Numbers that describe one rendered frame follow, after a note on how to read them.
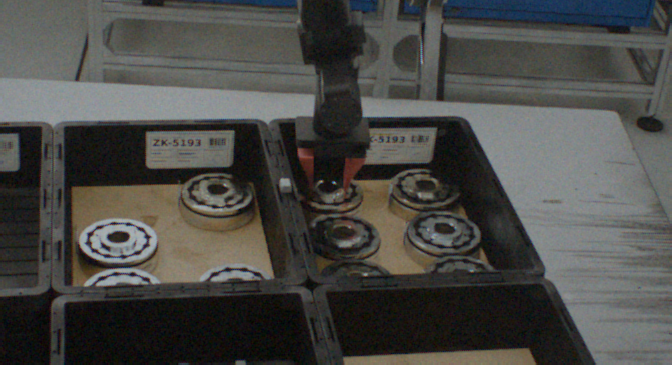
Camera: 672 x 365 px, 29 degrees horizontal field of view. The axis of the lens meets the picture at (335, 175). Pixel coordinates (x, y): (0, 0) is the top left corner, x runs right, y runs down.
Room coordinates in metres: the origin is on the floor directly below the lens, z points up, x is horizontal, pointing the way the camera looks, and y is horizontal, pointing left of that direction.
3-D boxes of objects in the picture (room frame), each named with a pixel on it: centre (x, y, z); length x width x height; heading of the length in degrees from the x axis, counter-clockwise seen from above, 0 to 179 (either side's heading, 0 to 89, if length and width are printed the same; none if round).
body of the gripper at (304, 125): (1.55, 0.01, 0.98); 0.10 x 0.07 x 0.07; 97
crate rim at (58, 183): (1.39, 0.21, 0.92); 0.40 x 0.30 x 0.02; 13
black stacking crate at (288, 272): (1.39, 0.21, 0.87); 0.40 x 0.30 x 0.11; 13
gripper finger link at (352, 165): (1.55, 0.00, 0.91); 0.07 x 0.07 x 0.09; 7
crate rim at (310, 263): (1.46, -0.08, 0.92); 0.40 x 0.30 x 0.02; 13
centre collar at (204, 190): (1.52, 0.16, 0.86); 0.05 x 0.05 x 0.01
